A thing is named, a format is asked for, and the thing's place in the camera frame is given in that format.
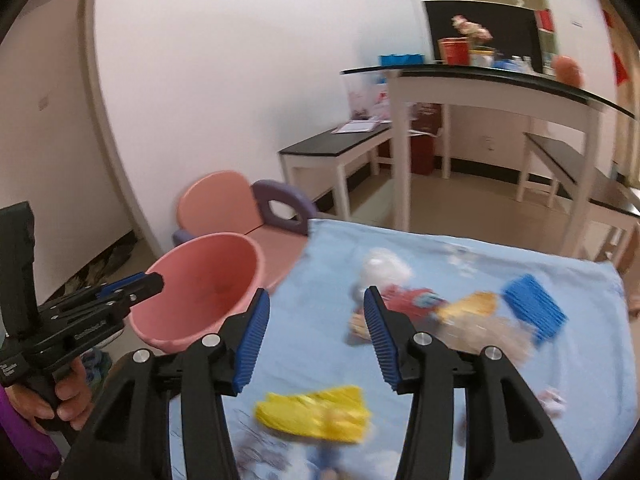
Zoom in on white paper sheet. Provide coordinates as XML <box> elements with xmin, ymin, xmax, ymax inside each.
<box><xmin>331</xmin><ymin>120</ymin><xmax>381</xmax><ymax>135</ymax></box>

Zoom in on dark red paper bag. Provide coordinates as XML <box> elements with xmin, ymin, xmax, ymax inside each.
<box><xmin>410</xmin><ymin>102</ymin><xmax>446</xmax><ymax>136</ymax></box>

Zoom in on blue ribbed plastic piece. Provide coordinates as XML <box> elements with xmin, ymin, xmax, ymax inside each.
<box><xmin>501</xmin><ymin>274</ymin><xmax>569</xmax><ymax>347</ymax></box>

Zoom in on red snack packet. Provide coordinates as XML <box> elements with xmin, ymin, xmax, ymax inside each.
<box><xmin>382</xmin><ymin>284</ymin><xmax>448</xmax><ymax>318</ymax></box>

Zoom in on light blue floral tablecloth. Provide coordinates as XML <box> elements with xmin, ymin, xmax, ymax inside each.
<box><xmin>167</xmin><ymin>217</ymin><xmax>628</xmax><ymax>480</ymax></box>

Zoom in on black-top white bench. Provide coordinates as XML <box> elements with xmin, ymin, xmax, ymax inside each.
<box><xmin>277</xmin><ymin>122</ymin><xmax>397</xmax><ymax>221</ymax></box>
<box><xmin>515</xmin><ymin>132</ymin><xmax>640</xmax><ymax>271</ymax></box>

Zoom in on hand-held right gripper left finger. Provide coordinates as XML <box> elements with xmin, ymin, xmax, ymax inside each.
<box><xmin>57</xmin><ymin>287</ymin><xmax>273</xmax><ymax>480</ymax></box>

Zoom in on white glass-top table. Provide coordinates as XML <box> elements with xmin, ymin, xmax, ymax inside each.
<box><xmin>340</xmin><ymin>62</ymin><xmax>638</xmax><ymax>261</ymax></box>

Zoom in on clear plastic wrapper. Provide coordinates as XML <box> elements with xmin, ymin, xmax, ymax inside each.
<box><xmin>435</xmin><ymin>315</ymin><xmax>536</xmax><ymax>367</ymax></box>

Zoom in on black television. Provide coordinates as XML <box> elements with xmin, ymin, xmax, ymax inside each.
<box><xmin>422</xmin><ymin>0</ymin><xmax>543</xmax><ymax>73</ymax></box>

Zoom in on pink plastic bucket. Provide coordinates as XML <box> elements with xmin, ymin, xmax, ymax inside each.
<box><xmin>129</xmin><ymin>232</ymin><xmax>271</xmax><ymax>357</ymax></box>

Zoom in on tan snack wrapper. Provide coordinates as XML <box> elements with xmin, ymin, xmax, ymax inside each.
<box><xmin>347</xmin><ymin>310</ymin><xmax>375</xmax><ymax>346</ymax></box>

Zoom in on person's left hand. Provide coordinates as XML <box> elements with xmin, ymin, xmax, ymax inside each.
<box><xmin>9</xmin><ymin>359</ymin><xmax>94</xmax><ymax>433</ymax></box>

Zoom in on blue box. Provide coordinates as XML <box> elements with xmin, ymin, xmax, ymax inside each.
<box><xmin>378</xmin><ymin>53</ymin><xmax>426</xmax><ymax>67</ymax></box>

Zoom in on pink flower bouquet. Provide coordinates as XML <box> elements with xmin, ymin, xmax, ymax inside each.
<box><xmin>451</xmin><ymin>15</ymin><xmax>493</xmax><ymax>44</ymax></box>

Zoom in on person's left forearm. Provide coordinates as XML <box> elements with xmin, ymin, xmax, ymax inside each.
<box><xmin>0</xmin><ymin>385</ymin><xmax>65</xmax><ymax>480</ymax></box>

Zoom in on orange yellow snack packet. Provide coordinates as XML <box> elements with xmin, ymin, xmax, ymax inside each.
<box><xmin>435</xmin><ymin>291</ymin><xmax>501</xmax><ymax>326</ymax></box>

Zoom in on orange round ornament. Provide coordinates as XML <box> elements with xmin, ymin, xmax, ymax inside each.
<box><xmin>551</xmin><ymin>55</ymin><xmax>585</xmax><ymax>86</ymax></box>

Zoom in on dark patterned cloth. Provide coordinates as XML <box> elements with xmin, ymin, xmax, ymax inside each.
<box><xmin>60</xmin><ymin>240</ymin><xmax>136</xmax><ymax>301</ymax></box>

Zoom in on white plastic bag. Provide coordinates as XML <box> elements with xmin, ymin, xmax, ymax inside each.
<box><xmin>350</xmin><ymin>247</ymin><xmax>416</xmax><ymax>306</ymax></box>

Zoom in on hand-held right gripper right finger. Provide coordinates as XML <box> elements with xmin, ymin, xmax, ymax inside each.
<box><xmin>362</xmin><ymin>285</ymin><xmax>583</xmax><ymax>480</ymax></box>

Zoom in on red bucket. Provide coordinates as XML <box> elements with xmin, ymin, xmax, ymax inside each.
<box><xmin>438</xmin><ymin>36</ymin><xmax>472</xmax><ymax>66</ymax></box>

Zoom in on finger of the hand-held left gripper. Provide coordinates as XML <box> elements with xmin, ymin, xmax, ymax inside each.
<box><xmin>75</xmin><ymin>296</ymin><xmax>138</xmax><ymax>323</ymax></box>
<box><xmin>95</xmin><ymin>271</ymin><xmax>165</xmax><ymax>303</ymax></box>

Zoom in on pink child chair purple armrests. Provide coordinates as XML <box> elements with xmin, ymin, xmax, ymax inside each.
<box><xmin>171</xmin><ymin>170</ymin><xmax>321</xmax><ymax>293</ymax></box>

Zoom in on clear bag with goods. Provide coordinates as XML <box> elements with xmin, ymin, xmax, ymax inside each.
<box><xmin>345</xmin><ymin>72</ymin><xmax>393</xmax><ymax>123</ymax></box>

